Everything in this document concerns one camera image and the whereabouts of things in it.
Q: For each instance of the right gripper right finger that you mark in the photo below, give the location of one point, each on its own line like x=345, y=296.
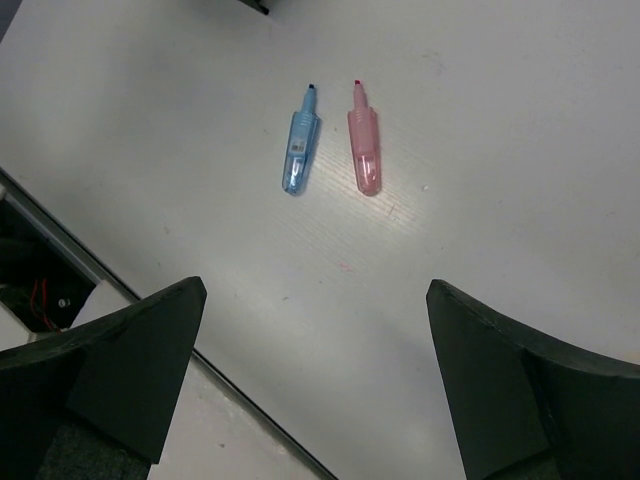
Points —
x=525, y=405

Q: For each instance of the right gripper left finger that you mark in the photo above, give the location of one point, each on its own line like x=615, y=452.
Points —
x=97, y=401

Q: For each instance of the pink highlighter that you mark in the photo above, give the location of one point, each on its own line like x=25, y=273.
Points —
x=365, y=145

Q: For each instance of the blue highlighter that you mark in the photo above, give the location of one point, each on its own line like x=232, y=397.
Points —
x=301, y=144

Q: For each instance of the black slotted organizer box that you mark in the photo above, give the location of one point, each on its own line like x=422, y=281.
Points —
x=257, y=5

